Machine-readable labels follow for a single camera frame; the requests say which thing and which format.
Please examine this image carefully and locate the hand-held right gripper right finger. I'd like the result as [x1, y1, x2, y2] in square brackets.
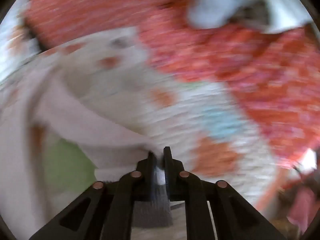
[163, 146, 288, 240]

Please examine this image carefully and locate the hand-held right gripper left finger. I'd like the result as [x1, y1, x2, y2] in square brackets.
[29, 151, 157, 240]

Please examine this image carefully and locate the pale pink small garment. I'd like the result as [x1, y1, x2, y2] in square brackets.
[0, 80, 160, 233]

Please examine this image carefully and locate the white patchwork quilt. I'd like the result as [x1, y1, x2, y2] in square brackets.
[0, 26, 283, 240]

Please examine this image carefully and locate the orange floral cloth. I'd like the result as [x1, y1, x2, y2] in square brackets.
[21, 0, 320, 170]

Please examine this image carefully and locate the pink cloth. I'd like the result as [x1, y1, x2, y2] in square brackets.
[286, 177, 319, 235]

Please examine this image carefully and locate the plain white cloth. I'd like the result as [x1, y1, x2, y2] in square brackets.
[187, 0, 309, 34]

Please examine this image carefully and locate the white floral print cloth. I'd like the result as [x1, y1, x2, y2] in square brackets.
[0, 15, 40, 80]

